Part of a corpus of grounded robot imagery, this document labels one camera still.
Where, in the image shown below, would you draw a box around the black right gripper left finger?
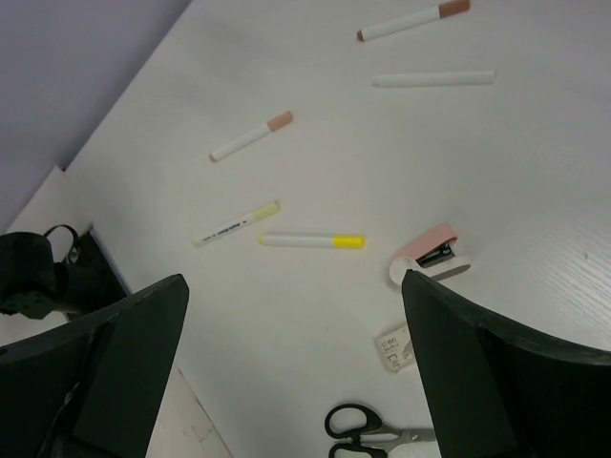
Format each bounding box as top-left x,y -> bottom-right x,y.
1,275 -> 189,457

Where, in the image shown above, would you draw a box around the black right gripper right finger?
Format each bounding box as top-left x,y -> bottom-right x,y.
401,270 -> 610,457

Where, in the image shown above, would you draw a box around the small staples box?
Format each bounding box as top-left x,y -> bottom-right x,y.
375,324 -> 416,374

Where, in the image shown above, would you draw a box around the pink white mini stapler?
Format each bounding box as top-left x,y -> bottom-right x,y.
389,223 -> 472,286

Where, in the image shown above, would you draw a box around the bright yellow cap marker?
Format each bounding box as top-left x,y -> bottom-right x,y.
258,233 -> 367,249

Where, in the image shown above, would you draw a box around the pale yellow highlighter pen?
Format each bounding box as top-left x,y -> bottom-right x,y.
192,200 -> 281,247

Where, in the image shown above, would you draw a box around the all white marker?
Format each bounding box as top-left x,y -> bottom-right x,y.
371,71 -> 496,88

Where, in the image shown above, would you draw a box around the peach cap white marker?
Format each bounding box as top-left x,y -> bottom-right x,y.
208,112 -> 293,163

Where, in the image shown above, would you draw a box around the brown cap white marker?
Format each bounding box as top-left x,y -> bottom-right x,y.
357,0 -> 471,42

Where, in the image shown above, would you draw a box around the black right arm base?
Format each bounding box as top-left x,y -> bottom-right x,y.
1,224 -> 130,320

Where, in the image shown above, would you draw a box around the black handled scissors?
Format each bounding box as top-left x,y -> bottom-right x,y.
324,403 -> 437,458

